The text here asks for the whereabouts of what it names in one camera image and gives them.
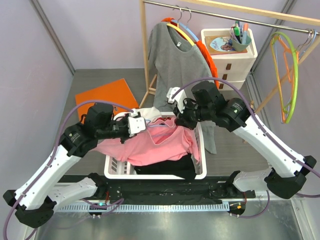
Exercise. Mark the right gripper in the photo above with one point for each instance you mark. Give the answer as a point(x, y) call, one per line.
point(182, 118)

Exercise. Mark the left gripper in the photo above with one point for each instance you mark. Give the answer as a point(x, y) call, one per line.
point(122, 139)

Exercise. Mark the light blue wire hanger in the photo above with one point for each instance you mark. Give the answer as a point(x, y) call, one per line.
point(155, 130)

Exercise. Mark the pink t shirt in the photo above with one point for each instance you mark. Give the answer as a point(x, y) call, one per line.
point(143, 150)

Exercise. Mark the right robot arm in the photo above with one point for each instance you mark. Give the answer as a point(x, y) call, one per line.
point(288, 169)

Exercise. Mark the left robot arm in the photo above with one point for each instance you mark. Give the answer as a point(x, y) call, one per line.
point(35, 202)

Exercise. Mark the yellow hanger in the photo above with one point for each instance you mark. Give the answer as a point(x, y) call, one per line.
point(183, 34)

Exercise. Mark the orange plastic hanger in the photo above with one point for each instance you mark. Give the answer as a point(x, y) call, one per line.
point(286, 86)

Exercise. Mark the red printed garment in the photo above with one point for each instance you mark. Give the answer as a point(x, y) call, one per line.
point(166, 121)

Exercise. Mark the orange binder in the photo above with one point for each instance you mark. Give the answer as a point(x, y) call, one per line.
point(117, 91)

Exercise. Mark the white garment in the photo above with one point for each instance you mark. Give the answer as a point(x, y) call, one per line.
point(150, 114)

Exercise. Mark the white laundry basket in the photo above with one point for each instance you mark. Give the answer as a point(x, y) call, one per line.
point(115, 169)

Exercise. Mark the black garment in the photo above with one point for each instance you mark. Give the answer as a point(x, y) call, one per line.
point(183, 168)

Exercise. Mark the grey sweatshirt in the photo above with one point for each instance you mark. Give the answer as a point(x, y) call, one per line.
point(175, 61)

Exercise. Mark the picture card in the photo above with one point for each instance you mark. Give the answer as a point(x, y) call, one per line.
point(219, 45)

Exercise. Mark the white drawer unit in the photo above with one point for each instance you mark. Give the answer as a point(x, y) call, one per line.
point(234, 67)

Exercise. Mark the green pen cup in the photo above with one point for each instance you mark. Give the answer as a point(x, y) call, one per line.
point(241, 42)

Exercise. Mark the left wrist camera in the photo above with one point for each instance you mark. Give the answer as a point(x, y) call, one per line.
point(136, 123)

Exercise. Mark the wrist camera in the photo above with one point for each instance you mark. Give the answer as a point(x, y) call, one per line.
point(177, 95)
point(136, 123)

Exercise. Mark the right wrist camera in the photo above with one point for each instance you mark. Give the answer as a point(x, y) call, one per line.
point(177, 95)

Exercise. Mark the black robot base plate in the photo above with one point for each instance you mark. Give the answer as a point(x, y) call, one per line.
point(210, 190)

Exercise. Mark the slotted cable duct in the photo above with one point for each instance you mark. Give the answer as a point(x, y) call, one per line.
point(81, 206)

